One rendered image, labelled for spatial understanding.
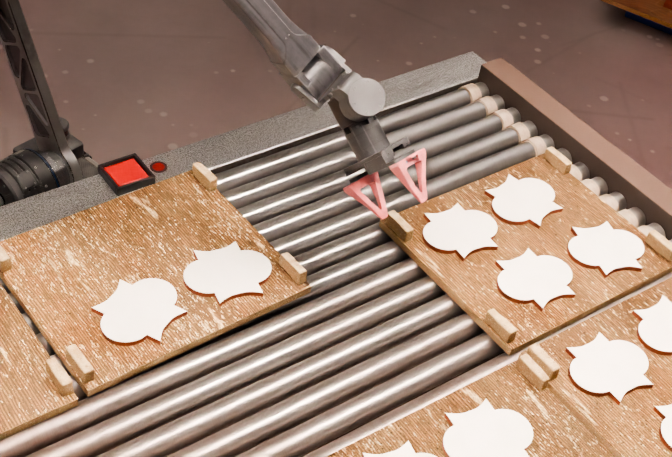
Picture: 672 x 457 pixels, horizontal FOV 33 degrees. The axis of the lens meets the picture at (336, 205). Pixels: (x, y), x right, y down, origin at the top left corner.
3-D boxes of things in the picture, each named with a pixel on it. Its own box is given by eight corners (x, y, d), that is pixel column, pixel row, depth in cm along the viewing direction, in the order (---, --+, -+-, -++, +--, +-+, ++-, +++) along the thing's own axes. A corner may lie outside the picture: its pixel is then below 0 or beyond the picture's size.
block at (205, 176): (191, 174, 205) (191, 162, 203) (199, 171, 206) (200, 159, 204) (209, 193, 202) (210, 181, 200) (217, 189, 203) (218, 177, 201)
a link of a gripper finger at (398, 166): (419, 206, 170) (390, 150, 169) (390, 218, 175) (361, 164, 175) (447, 189, 174) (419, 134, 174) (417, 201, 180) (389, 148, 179)
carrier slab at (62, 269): (-17, 254, 186) (-18, 247, 185) (196, 174, 207) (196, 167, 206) (87, 397, 167) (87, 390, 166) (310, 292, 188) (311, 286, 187)
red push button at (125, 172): (103, 173, 205) (103, 167, 204) (133, 163, 208) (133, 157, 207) (119, 192, 202) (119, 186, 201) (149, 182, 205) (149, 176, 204)
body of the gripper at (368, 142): (387, 161, 171) (364, 118, 171) (346, 180, 179) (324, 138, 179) (414, 146, 175) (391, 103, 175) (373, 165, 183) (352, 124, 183)
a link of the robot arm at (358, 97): (322, 47, 178) (287, 88, 176) (340, 32, 167) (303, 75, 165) (379, 98, 180) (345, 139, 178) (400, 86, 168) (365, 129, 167)
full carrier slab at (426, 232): (378, 226, 203) (381, 207, 200) (543, 158, 223) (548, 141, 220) (509, 356, 183) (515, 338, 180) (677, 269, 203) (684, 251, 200)
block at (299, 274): (277, 264, 190) (278, 252, 188) (286, 260, 191) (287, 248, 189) (298, 286, 187) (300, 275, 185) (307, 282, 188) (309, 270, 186)
